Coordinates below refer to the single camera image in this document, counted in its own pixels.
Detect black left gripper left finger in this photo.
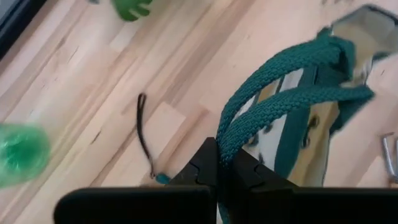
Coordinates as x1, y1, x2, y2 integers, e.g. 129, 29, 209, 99
54, 136, 218, 224

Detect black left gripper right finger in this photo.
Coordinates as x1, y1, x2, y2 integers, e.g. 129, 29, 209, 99
231, 148, 398, 224

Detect teal handled pruning shears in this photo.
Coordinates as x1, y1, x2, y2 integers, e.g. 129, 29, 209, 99
136, 92, 171, 185

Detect wooden handled three-prong cultivator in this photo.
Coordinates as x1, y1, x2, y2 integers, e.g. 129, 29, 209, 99
381, 132, 398, 184

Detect beige canvas bag green straps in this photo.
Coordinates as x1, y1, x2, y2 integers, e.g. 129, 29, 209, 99
215, 3, 398, 224

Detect green translucent spray bottle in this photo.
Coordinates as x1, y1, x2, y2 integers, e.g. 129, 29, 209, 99
0, 123, 52, 189

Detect green artificial plant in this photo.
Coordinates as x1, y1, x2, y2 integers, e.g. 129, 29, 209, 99
111, 0, 154, 22

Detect black aluminium table frame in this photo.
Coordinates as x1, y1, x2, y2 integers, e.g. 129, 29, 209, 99
0, 0, 47, 60

